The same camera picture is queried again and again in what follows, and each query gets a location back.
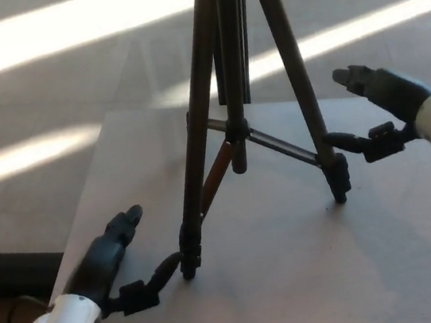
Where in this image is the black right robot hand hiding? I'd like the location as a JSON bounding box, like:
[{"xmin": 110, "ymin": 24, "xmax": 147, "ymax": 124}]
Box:
[{"xmin": 313, "ymin": 53, "xmax": 431, "ymax": 170}]

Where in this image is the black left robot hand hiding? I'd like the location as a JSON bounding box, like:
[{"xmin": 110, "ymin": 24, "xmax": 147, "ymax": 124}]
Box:
[{"xmin": 52, "ymin": 198, "xmax": 191, "ymax": 323}]

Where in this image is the brown and black camera tripod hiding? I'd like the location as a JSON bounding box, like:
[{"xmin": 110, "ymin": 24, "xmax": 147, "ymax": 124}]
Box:
[{"xmin": 142, "ymin": 0, "xmax": 362, "ymax": 282}]

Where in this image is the black low platform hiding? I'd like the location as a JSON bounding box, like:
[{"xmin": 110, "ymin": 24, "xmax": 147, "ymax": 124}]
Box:
[{"xmin": 0, "ymin": 239, "xmax": 70, "ymax": 299}]

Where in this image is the black vertical pillar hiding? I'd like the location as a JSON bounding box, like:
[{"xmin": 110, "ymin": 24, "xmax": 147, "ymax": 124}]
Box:
[{"xmin": 204, "ymin": 0, "xmax": 263, "ymax": 108}]

